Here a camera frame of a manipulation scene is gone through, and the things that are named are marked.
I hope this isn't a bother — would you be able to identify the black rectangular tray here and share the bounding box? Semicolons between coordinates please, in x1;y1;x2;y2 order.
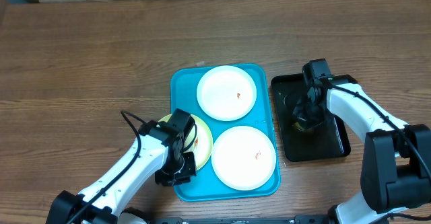
271;73;351;162

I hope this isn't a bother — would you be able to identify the yellow plate with stain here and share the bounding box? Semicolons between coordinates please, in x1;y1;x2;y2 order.
157;113;214;172

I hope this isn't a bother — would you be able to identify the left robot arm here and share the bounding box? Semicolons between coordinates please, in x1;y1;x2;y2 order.
46;109;197;223

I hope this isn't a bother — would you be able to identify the green yellow sponge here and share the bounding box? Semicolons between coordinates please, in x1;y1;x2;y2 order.
292;122;313;133

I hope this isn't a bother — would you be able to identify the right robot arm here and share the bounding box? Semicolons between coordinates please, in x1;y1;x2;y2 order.
292;59;430;223

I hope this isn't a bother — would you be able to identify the white plate with stain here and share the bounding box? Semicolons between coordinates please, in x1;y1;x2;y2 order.
197;65;257;121

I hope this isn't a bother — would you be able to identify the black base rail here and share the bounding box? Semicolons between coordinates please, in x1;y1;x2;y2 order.
117;207;390;224

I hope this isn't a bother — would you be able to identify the teal plastic tray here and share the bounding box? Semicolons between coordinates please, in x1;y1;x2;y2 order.
170;63;281;202

